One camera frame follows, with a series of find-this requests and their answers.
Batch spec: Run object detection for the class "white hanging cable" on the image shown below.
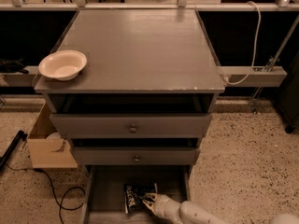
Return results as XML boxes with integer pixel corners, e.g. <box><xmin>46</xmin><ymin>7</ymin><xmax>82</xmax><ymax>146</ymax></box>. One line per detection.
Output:
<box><xmin>222</xmin><ymin>1</ymin><xmax>263</xmax><ymax>87</ymax></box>

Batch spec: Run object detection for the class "grey drawer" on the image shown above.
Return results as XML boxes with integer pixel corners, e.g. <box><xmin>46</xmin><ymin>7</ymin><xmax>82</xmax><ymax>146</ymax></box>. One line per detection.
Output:
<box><xmin>50</xmin><ymin>114</ymin><xmax>211</xmax><ymax>139</ymax></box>
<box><xmin>71</xmin><ymin>147</ymin><xmax>200</xmax><ymax>165</ymax></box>
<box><xmin>80</xmin><ymin>165</ymin><xmax>190</xmax><ymax>224</ymax></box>

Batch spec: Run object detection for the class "grey drawer cabinet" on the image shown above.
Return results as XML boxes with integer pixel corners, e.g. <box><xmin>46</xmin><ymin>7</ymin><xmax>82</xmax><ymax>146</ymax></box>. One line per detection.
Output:
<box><xmin>33</xmin><ymin>8</ymin><xmax>226</xmax><ymax>224</ymax></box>

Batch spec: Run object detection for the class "blue chip bag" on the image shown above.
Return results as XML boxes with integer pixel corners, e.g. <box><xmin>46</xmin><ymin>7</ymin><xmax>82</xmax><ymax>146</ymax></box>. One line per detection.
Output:
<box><xmin>123</xmin><ymin>183</ymin><xmax>158</xmax><ymax>214</ymax></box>

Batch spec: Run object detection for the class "metal frame rail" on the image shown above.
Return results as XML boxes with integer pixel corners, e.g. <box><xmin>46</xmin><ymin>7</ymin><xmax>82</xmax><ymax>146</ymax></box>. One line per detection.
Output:
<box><xmin>0</xmin><ymin>66</ymin><xmax>287</xmax><ymax>87</ymax></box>

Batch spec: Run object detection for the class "middle grey drawer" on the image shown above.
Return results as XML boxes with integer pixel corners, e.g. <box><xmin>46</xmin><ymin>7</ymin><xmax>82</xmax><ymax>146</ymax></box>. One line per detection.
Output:
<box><xmin>71</xmin><ymin>147</ymin><xmax>200</xmax><ymax>165</ymax></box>

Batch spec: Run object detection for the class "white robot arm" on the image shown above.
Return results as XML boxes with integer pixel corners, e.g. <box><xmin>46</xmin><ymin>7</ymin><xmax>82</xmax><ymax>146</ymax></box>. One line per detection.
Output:
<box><xmin>143</xmin><ymin>193</ymin><xmax>229</xmax><ymax>224</ymax></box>

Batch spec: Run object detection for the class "black floor cable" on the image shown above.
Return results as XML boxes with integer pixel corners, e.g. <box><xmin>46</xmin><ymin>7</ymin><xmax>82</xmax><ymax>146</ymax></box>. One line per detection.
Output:
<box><xmin>5</xmin><ymin>162</ymin><xmax>86</xmax><ymax>224</ymax></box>

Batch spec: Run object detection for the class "black cart at right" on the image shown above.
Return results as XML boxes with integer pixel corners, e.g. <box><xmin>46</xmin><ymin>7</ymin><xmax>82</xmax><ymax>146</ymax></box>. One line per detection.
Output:
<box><xmin>277</xmin><ymin>51</ymin><xmax>299</xmax><ymax>133</ymax></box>

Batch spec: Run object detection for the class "top grey drawer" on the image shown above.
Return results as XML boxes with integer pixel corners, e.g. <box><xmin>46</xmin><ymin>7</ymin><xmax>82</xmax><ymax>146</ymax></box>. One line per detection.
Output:
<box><xmin>50</xmin><ymin>114</ymin><xmax>211</xmax><ymax>139</ymax></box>

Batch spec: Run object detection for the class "white bowl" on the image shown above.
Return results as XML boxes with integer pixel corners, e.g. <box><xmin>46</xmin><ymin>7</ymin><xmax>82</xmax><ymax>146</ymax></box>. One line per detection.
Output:
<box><xmin>38</xmin><ymin>50</ymin><xmax>87</xmax><ymax>81</ymax></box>

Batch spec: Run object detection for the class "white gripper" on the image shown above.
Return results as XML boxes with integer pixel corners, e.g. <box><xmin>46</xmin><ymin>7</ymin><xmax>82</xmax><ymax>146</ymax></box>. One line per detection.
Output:
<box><xmin>142</xmin><ymin>193</ymin><xmax>181</xmax><ymax>222</ymax></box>

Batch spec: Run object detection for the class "black object on rail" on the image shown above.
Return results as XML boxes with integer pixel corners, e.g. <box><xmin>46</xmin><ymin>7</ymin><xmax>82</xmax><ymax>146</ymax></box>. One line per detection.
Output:
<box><xmin>0</xmin><ymin>59</ymin><xmax>29</xmax><ymax>74</ymax></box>

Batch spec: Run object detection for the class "black bar on floor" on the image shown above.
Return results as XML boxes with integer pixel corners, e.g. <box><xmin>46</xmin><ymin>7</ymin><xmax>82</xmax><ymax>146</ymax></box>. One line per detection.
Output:
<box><xmin>0</xmin><ymin>130</ymin><xmax>27</xmax><ymax>171</ymax></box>

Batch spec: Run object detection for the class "bottom grey drawer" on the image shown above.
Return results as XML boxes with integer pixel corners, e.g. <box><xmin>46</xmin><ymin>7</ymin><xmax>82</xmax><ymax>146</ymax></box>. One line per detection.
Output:
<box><xmin>80</xmin><ymin>165</ymin><xmax>190</xmax><ymax>224</ymax></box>

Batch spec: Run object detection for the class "cardboard box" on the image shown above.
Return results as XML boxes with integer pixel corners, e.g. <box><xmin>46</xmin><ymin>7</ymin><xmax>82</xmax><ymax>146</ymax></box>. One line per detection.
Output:
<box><xmin>27</xmin><ymin>105</ymin><xmax>78</xmax><ymax>169</ymax></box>

